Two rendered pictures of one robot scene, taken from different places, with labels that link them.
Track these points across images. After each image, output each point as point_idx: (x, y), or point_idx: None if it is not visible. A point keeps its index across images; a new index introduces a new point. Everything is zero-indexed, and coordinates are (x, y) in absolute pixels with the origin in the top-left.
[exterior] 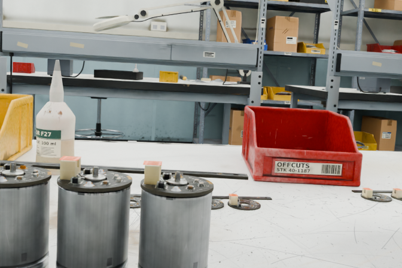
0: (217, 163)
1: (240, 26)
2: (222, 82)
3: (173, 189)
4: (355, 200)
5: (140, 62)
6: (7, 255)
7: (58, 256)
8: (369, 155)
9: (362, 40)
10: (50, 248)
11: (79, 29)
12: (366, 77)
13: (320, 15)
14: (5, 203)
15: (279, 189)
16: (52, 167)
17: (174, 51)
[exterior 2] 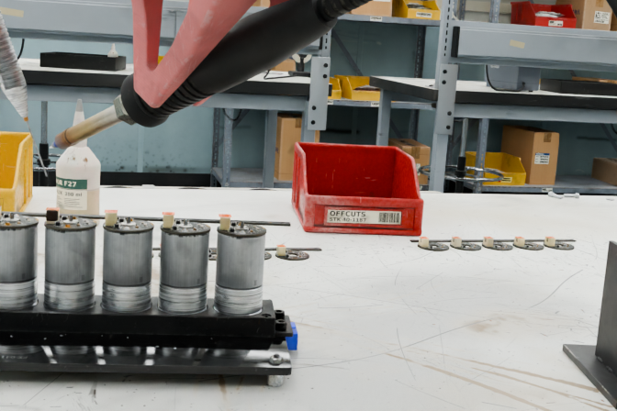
0: (262, 212)
1: None
2: (263, 73)
3: (241, 232)
4: (409, 249)
5: (123, 41)
6: (131, 277)
7: (162, 279)
8: (450, 199)
9: None
10: None
11: None
12: (501, 65)
13: None
14: (130, 243)
15: (331, 240)
16: (149, 219)
17: (181, 22)
